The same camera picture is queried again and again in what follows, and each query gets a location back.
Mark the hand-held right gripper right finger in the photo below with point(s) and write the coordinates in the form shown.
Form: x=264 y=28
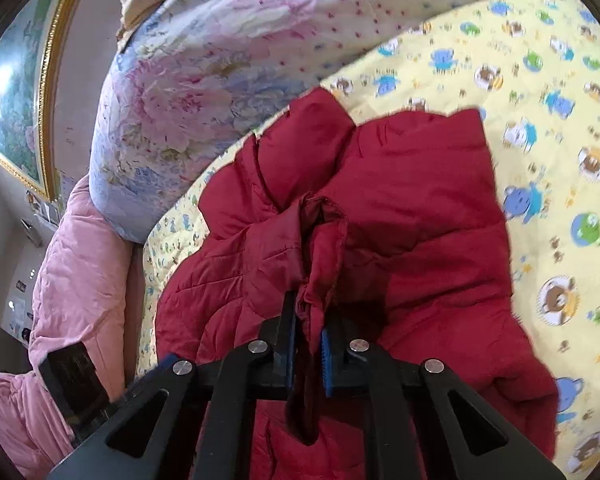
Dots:
x=328 y=360

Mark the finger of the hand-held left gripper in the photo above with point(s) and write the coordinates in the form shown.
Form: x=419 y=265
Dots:
x=167 y=361

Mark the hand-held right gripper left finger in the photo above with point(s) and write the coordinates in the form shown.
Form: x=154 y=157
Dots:
x=289 y=345

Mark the red quilted jacket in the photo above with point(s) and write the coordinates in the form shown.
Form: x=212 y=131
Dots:
x=420 y=200

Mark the pink quilt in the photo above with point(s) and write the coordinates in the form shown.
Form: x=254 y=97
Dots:
x=80 y=280

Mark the floral print quilt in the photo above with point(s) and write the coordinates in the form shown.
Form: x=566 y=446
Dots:
x=205 y=75

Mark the gold framed painting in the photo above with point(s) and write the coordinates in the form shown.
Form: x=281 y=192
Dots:
x=20 y=90

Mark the yellow cartoon print bedsheet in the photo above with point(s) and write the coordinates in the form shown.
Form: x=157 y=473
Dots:
x=545 y=90

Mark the small wall pictures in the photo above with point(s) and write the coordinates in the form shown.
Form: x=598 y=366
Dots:
x=42 y=217

